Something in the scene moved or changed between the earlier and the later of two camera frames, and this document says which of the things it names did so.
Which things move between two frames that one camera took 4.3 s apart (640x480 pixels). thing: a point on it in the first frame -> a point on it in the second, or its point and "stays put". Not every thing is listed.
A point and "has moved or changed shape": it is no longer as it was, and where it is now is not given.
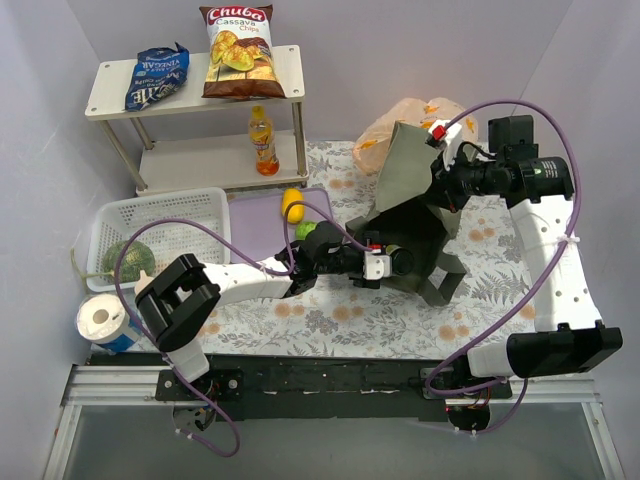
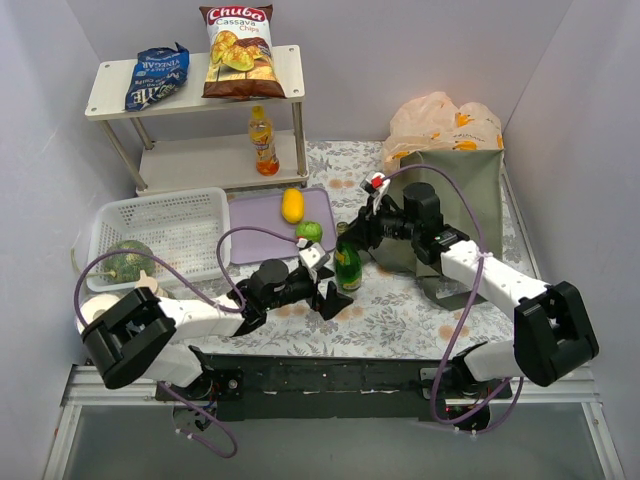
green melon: (137, 257) stays put
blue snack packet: (158, 72) stays put
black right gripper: (445, 176) -> (369, 226)
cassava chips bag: (241, 61) stays put
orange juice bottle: (261, 132) stays put
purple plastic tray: (258, 224) stays put
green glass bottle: (402, 259) has moved or changed shape
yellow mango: (296, 211) stays put
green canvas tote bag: (412, 214) has moved or changed shape
